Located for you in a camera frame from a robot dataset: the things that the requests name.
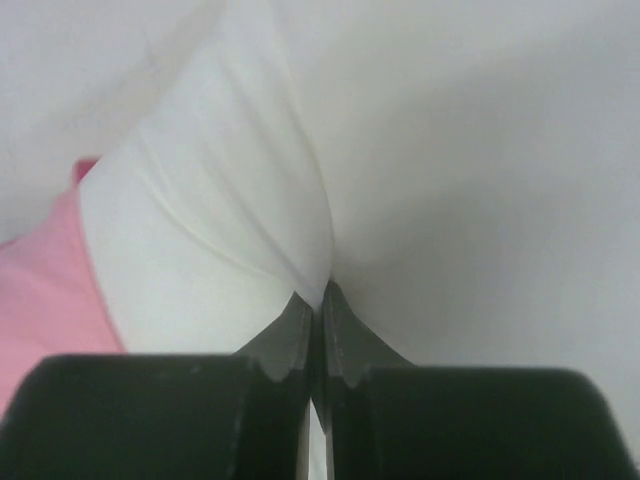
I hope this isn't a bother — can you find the pink pillowcase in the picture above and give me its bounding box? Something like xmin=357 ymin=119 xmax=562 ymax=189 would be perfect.
xmin=1 ymin=158 xmax=125 ymax=411

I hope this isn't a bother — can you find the white pillow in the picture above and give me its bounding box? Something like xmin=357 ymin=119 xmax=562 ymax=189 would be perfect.
xmin=0 ymin=0 xmax=640 ymax=371

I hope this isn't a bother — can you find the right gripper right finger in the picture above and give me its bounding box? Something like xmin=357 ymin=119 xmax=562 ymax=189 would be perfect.
xmin=319 ymin=283 xmax=639 ymax=479

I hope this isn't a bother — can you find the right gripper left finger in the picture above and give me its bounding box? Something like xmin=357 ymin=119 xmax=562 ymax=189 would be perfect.
xmin=1 ymin=296 xmax=313 ymax=479

